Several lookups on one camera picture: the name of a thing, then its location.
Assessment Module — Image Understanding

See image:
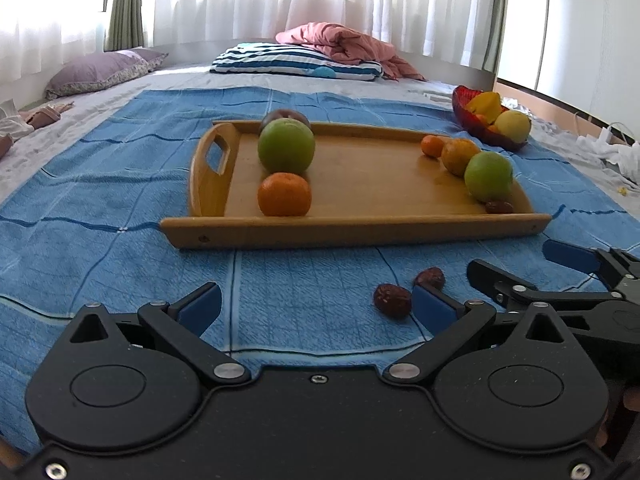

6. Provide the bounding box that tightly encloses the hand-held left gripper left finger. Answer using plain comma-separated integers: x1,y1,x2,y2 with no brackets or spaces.
65,282,252,387

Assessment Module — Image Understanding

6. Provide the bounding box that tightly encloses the blue checked blanket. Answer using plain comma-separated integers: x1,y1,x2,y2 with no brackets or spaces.
0,87,640,456

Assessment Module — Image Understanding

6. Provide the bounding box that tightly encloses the pink garment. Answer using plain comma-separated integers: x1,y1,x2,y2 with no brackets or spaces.
25,102,76,129

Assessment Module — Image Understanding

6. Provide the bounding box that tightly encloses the wooden tray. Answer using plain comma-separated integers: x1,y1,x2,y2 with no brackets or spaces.
160,120,552,250

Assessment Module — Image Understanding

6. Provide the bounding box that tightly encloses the purple pillow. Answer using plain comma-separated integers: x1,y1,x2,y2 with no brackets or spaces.
45,48,169,99

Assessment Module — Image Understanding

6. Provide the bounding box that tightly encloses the yellow mango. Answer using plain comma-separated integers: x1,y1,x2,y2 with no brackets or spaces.
494,110,531,143

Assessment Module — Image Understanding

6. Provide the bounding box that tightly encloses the white garment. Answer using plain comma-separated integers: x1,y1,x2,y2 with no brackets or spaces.
0,100,36,142

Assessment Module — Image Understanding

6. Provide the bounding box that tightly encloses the white wardrobe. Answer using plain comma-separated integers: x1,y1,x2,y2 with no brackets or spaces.
500,0,640,126

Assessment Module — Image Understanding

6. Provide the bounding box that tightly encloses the pink quilt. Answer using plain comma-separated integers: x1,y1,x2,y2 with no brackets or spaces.
276,22,426,82

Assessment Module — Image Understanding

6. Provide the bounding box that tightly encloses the blue white striped pillow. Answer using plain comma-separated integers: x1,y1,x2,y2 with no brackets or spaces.
210,44,385,82

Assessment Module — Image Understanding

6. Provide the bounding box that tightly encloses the green apple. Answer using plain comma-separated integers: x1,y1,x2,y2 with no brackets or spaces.
257,118,316,176
464,151,515,203

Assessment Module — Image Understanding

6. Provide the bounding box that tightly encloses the person's right hand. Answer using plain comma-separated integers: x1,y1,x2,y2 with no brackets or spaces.
597,382,640,461

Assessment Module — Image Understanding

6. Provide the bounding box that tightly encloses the yellow starfruit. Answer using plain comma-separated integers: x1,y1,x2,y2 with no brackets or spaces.
465,91,502,123

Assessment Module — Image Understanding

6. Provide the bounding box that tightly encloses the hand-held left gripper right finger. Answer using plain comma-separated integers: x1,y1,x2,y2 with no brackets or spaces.
382,284,583,386

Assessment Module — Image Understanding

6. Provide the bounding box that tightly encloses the medium mandarin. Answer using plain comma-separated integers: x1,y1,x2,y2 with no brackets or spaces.
257,172,312,217

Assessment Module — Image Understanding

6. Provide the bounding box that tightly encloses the white crumpled cloth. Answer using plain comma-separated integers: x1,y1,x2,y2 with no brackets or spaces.
575,130,640,183

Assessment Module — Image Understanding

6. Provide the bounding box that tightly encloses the green curtain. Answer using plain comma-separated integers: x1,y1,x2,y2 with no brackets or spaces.
482,0,512,73
105,0,147,53

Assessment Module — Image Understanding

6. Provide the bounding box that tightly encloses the grey bed sheet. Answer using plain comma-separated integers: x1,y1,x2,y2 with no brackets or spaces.
0,52,640,196

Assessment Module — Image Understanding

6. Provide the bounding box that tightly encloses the red glass bowl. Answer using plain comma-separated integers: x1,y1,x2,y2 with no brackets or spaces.
452,86,530,152

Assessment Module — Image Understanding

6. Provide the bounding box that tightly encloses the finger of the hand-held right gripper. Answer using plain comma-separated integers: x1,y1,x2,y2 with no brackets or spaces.
466,259,626,313
542,239,640,291

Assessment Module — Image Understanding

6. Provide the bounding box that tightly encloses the large orange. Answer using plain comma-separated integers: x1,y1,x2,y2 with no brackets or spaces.
441,138,482,178

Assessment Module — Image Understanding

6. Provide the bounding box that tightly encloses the dark red apple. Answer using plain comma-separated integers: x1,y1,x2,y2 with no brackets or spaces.
261,108,312,133

